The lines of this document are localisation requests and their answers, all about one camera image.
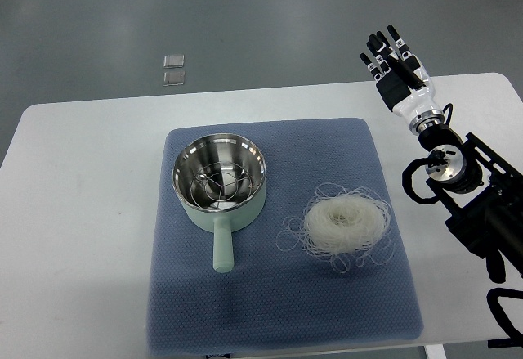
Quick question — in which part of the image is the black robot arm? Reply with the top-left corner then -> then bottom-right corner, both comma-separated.
401,105 -> 522,348

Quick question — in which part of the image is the upper metal floor plate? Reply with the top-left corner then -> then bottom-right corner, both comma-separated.
163,54 -> 185,69

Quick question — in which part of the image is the white vermicelli bundle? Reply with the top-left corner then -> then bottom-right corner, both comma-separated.
275,182 -> 396,274

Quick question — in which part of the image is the lower metal floor plate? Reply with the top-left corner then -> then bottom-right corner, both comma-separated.
163,70 -> 186,87

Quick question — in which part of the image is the metal floor plate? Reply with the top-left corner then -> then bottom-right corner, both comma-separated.
163,70 -> 186,87
163,54 -> 185,69

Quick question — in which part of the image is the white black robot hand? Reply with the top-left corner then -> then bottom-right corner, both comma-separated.
360,25 -> 445,135

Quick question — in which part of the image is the white table leg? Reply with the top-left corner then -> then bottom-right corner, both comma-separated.
423,341 -> 448,359

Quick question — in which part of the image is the mint green steel pot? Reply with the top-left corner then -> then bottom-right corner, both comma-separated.
172,133 -> 266,273

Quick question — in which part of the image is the wire steaming rack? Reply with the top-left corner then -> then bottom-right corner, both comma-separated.
187,162 -> 265,210

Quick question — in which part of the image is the blue textured mat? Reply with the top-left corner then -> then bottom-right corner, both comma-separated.
146,118 -> 423,356

